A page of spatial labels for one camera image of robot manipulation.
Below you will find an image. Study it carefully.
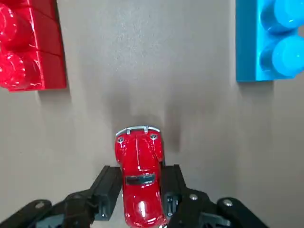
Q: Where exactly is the red toy car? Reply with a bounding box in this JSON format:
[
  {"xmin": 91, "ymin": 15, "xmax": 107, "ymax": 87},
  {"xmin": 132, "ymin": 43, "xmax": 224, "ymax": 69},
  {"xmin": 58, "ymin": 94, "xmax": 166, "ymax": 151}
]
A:
[{"xmin": 114, "ymin": 125, "xmax": 171, "ymax": 228}]

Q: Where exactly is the short blue building block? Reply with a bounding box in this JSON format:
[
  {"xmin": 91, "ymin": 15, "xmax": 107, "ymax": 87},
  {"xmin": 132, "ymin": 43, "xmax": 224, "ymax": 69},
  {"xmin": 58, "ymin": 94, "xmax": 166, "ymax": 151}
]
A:
[{"xmin": 235, "ymin": 0, "xmax": 304, "ymax": 83}]

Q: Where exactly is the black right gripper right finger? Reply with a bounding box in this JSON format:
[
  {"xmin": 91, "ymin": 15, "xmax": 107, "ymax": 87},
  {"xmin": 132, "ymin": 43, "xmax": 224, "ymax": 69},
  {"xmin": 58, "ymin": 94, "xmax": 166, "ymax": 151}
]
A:
[{"xmin": 161, "ymin": 164, "xmax": 265, "ymax": 228}]

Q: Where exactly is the red building block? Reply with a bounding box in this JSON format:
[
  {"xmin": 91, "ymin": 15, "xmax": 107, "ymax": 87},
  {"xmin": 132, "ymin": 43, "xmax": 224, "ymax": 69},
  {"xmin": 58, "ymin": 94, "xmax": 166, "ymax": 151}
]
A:
[
  {"xmin": 0, "ymin": 4, "xmax": 64, "ymax": 57},
  {"xmin": 0, "ymin": 48, "xmax": 67, "ymax": 93},
  {"xmin": 0, "ymin": 0, "xmax": 59, "ymax": 19}
]

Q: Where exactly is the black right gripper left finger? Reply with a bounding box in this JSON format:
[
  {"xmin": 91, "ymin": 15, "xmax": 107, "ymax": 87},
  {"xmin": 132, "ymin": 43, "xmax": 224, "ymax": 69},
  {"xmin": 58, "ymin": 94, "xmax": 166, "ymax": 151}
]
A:
[{"xmin": 0, "ymin": 165, "xmax": 123, "ymax": 228}]

